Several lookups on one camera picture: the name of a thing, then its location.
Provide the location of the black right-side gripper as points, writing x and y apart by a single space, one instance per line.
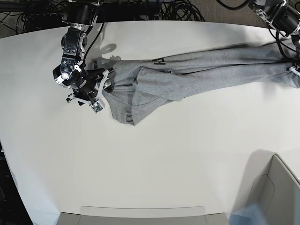
86 85

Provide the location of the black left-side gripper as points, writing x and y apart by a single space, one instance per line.
295 69

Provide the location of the grey T-shirt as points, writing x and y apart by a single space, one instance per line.
141 86

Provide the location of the right-side robot arm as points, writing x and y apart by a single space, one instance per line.
81 15

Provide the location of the left-side robot arm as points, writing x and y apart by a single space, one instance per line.
282 17

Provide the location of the grey bin right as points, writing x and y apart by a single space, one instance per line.
277 193

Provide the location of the grey bin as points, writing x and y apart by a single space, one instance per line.
133 216
277 193

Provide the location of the grey bin front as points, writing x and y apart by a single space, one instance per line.
133 216

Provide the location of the blue object bottom corner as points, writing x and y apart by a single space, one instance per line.
250 215

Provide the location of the white right-side wrist camera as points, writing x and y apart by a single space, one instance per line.
97 106

